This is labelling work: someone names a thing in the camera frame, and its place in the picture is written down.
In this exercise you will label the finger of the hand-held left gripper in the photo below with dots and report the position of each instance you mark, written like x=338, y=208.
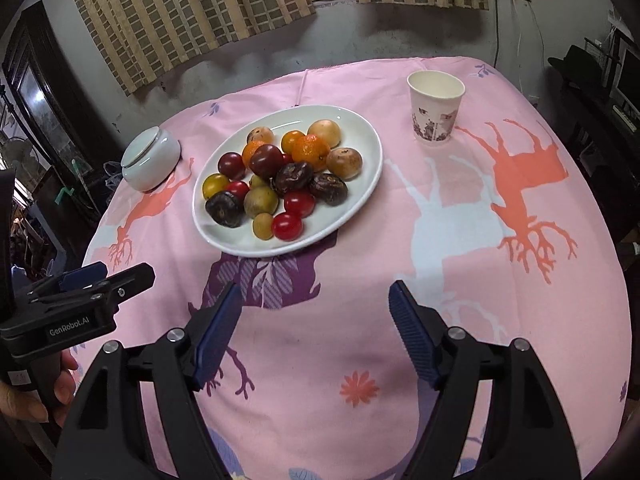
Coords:
x=132, y=280
x=82, y=276

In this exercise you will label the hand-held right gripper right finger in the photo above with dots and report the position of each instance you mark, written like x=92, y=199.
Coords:
x=415, y=335

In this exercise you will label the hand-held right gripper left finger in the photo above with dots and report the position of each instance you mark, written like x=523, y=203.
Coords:
x=215, y=340

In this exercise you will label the dark brown water chestnut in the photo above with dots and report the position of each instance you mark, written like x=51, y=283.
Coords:
x=292, y=178
x=225, y=210
x=327, y=188

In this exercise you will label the yellow green longan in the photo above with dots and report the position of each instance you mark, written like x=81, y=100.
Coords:
x=262, y=226
x=257, y=181

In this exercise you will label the yellow green tomato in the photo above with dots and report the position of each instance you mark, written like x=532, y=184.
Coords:
x=215, y=185

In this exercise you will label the brown passion fruit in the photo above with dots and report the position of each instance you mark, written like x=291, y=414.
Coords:
x=261, y=201

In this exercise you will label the white oval plate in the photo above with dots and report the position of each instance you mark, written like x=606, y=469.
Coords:
x=320, y=220

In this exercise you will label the dark purple tomato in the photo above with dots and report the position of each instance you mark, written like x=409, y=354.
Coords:
x=266, y=161

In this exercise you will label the tan sapodilla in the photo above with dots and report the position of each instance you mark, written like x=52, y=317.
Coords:
x=345, y=163
x=260, y=135

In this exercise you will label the large orange mandarin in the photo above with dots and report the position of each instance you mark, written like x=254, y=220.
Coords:
x=312, y=154

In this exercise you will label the large yellow passion fruit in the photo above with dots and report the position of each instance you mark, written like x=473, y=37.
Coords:
x=325, y=131

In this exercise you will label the person's left hand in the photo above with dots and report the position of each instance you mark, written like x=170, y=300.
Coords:
x=20, y=402

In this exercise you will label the pink printed tablecloth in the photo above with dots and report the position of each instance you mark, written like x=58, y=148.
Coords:
x=350, y=285

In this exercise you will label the green plastic hook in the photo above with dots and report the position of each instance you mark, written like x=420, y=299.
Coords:
x=64, y=195

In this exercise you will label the clear plastic bag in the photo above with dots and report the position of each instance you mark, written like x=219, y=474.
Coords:
x=112, y=172

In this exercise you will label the white lidded ceramic jar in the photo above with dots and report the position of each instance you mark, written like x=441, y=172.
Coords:
x=150, y=160

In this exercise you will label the dark wooden cabinet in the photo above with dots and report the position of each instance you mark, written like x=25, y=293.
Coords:
x=35, y=85

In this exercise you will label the printed paper cup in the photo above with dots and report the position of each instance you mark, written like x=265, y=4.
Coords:
x=435, y=120

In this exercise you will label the wide checked curtain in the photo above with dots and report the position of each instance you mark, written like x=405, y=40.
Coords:
x=175, y=10

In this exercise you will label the black hat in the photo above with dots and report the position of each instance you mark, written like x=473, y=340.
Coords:
x=580, y=62

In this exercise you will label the computer monitor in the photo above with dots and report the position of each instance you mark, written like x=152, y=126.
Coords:
x=627, y=80

